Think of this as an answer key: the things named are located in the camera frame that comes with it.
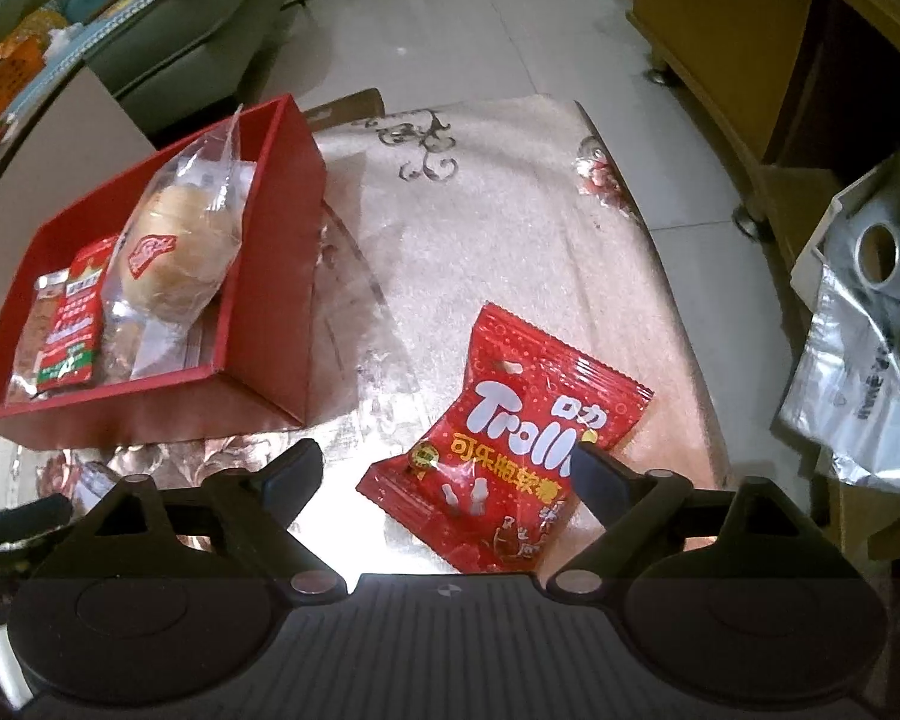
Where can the beige board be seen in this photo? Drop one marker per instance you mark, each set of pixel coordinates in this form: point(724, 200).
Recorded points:
point(60, 135)

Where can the white cardboard tray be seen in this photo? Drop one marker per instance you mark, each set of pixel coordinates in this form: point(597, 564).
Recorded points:
point(859, 195)

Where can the silver tape roll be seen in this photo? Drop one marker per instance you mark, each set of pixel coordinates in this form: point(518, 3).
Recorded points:
point(866, 264)

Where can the red green snack packet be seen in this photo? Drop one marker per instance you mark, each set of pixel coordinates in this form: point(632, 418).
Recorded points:
point(79, 315)

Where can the cream printed tablecloth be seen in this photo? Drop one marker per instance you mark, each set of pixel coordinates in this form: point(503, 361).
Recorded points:
point(495, 240)

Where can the clear orange-brown snack packet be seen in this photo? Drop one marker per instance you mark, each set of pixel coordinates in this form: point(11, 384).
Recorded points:
point(34, 337)

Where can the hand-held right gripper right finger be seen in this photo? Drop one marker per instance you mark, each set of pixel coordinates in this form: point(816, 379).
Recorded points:
point(592, 476)

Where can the red cardboard box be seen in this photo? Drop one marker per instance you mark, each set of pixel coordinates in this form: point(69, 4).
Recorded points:
point(270, 300)

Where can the bread bun packet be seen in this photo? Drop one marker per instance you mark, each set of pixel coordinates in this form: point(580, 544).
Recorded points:
point(172, 240)

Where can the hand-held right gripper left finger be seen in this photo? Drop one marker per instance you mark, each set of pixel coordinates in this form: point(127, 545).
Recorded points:
point(294, 476)

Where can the grey-green sofa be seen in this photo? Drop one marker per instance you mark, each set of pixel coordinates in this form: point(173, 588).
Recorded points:
point(195, 37)

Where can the red gummy candy packet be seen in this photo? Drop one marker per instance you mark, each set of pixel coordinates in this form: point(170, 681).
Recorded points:
point(495, 420)

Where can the orange plastic bag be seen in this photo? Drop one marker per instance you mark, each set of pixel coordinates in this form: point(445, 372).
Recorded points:
point(7, 75)

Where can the yellow wooden cabinet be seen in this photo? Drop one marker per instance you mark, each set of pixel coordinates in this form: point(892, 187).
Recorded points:
point(720, 37)

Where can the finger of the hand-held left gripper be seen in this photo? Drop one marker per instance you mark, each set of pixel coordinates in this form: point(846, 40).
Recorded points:
point(22, 517)

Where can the silver plastic bag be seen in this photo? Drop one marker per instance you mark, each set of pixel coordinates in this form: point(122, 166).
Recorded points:
point(847, 390)

